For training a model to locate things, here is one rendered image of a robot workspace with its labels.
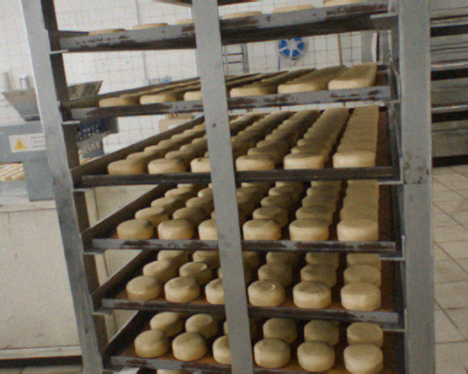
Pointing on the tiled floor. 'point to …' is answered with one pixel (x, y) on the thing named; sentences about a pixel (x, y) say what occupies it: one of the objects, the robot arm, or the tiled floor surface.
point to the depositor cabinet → (30, 285)
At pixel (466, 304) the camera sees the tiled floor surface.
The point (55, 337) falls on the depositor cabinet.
